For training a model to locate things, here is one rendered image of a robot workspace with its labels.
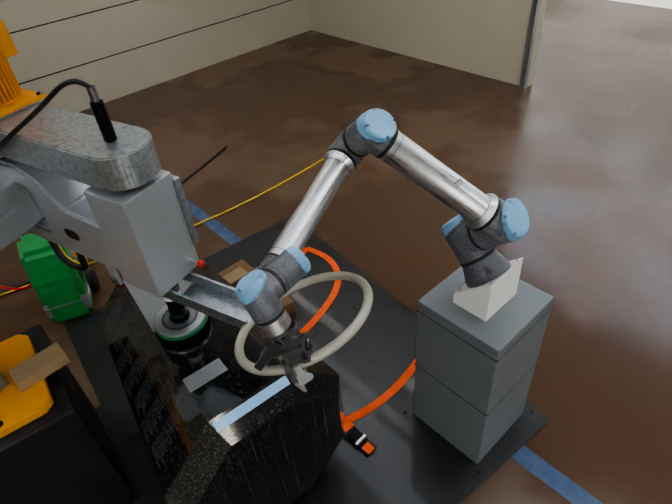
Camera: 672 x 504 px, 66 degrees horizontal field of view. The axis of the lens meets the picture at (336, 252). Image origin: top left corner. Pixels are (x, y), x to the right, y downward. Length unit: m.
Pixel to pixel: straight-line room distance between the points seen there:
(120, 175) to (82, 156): 0.13
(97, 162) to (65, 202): 0.46
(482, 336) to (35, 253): 2.72
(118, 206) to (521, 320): 1.54
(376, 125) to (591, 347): 2.11
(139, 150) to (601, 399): 2.52
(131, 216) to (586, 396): 2.40
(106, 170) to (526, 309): 1.63
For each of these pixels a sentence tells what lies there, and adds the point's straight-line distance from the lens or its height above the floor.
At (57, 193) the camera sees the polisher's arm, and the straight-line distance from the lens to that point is 2.18.
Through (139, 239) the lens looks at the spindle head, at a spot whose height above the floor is 1.40.
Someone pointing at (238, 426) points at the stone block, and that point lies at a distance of 1.99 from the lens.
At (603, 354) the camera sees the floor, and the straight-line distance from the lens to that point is 3.33.
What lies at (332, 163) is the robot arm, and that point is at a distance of 1.74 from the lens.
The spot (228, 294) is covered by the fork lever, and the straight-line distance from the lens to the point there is 1.98.
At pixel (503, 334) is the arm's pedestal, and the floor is 0.85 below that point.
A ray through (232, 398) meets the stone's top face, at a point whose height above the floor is 0.83.
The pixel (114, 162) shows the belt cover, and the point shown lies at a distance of 1.71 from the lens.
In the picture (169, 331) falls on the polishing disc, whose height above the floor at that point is 0.88.
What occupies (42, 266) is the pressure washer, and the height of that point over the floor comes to 0.44.
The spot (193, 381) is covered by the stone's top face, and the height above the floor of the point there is 0.83.
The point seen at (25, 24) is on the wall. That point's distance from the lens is 6.77.
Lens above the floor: 2.41
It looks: 40 degrees down
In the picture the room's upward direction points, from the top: 6 degrees counter-clockwise
